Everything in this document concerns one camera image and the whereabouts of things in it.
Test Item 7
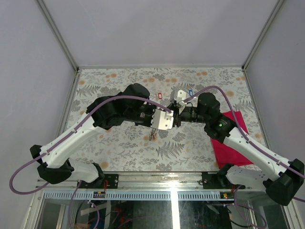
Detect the aluminium frame post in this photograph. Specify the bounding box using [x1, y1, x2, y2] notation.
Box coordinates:
[242, 0, 286, 71]
[35, 0, 79, 72]

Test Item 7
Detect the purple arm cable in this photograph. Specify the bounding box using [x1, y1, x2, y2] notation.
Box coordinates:
[9, 95, 172, 194]
[184, 85, 305, 203]

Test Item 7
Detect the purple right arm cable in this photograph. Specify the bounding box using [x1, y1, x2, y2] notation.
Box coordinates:
[184, 85, 305, 203]

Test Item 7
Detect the floral table mat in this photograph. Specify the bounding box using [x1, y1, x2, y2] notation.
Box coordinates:
[67, 67, 264, 172]

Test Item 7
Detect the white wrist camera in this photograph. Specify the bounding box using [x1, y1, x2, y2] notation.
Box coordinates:
[170, 89, 189, 114]
[151, 109, 174, 130]

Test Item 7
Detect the right aluminium frame post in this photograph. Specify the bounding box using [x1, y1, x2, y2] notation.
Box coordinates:
[242, 0, 286, 71]

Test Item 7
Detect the aluminium mounting rail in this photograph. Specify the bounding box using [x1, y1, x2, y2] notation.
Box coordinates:
[35, 170, 293, 191]

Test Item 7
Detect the left aluminium frame post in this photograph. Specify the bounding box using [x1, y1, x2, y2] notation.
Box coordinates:
[35, 0, 79, 72]

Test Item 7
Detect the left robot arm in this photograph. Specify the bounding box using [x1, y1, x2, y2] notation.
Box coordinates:
[30, 83, 157, 188]

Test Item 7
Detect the red cloth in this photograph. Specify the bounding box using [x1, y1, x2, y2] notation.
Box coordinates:
[211, 111, 253, 169]

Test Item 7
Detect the large silver keyring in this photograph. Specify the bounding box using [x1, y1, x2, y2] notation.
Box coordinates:
[148, 128, 158, 141]

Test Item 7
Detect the grey slotted cable duct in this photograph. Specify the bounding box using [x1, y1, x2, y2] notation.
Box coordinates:
[44, 190, 221, 201]

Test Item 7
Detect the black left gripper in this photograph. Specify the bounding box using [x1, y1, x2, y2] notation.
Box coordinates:
[126, 103, 163, 127]

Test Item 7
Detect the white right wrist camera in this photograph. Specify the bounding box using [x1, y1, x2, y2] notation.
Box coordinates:
[170, 89, 189, 114]

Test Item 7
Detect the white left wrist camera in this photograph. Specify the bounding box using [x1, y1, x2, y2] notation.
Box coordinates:
[151, 109, 174, 130]

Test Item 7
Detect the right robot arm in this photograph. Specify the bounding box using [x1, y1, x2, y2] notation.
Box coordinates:
[168, 90, 305, 206]

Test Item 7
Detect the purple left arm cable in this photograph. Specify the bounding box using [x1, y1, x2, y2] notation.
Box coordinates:
[9, 95, 172, 194]

